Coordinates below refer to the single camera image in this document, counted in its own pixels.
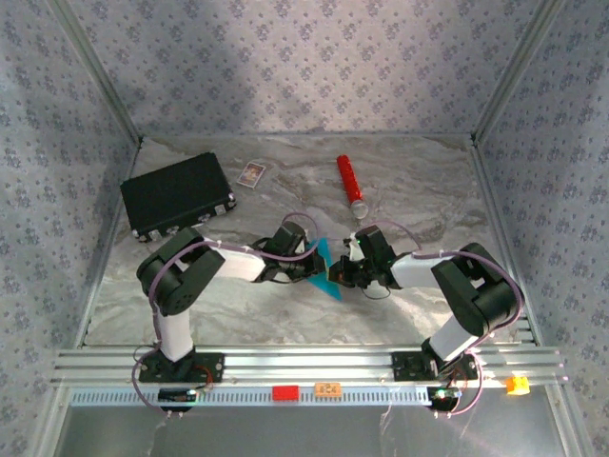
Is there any red microphone silver head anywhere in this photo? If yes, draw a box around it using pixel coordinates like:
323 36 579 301
336 154 370 220

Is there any small playing card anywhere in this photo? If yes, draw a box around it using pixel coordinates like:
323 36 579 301
236 161 266 189

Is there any black hard case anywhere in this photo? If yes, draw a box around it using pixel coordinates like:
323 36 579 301
119 151 238 244

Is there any yellow orange plastic block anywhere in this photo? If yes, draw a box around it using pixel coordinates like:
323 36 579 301
504 375 531 396

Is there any aluminium mounting rail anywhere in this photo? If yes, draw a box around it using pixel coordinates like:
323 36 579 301
49 346 570 387

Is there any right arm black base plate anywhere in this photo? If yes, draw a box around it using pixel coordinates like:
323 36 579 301
391 350 479 382

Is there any aluminium side rail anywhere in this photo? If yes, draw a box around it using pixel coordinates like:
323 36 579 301
74 136 145 348
468 136 542 347

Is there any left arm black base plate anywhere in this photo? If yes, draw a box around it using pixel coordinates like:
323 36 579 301
138 351 226 384

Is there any slotted grey cable duct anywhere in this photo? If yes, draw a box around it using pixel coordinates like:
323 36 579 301
69 386 446 408

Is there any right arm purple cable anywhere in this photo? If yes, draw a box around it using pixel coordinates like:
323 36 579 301
365 220 526 419

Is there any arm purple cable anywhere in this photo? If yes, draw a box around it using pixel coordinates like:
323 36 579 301
128 211 321 420
365 220 526 419

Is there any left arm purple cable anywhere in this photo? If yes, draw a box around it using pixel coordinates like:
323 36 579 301
128 211 321 420

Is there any aluminium frame post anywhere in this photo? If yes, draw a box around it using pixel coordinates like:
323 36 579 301
49 0 144 144
472 0 571 143

